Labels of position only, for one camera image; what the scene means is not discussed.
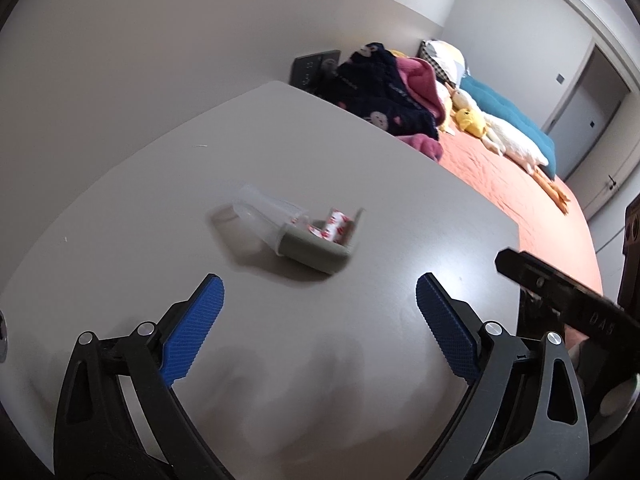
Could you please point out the black wall panel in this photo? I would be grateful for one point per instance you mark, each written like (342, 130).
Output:
(306, 69)

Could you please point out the mustard yellow garment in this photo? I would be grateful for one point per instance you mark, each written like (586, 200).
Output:
(398, 53)

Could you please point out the white round object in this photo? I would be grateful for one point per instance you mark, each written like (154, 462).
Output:
(622, 405)

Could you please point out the teal cushion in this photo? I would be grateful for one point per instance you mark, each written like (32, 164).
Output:
(505, 110)

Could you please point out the navy printed garment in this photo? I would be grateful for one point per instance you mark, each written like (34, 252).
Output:
(370, 90)

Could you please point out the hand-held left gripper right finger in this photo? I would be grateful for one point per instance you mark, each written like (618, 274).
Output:
(447, 330)

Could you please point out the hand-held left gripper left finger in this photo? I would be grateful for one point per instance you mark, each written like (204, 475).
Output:
(192, 335)

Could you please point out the white door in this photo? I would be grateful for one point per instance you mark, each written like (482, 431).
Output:
(590, 95)

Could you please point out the patchwork pillow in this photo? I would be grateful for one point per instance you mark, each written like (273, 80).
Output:
(442, 57)

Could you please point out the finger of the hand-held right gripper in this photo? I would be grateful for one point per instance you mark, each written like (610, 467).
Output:
(565, 295)

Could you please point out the yellow duck plush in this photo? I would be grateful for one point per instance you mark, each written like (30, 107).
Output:
(469, 121)

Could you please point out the white goose plush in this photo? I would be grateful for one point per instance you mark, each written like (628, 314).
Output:
(515, 142)

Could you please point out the pink garment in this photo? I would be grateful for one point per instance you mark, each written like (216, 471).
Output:
(425, 85)

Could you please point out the grey corner guard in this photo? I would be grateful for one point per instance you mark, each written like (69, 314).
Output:
(310, 252)

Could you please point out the clear plastic container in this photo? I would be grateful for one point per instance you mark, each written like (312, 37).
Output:
(260, 210)

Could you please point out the orange bed cover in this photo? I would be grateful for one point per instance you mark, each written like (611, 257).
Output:
(540, 215)

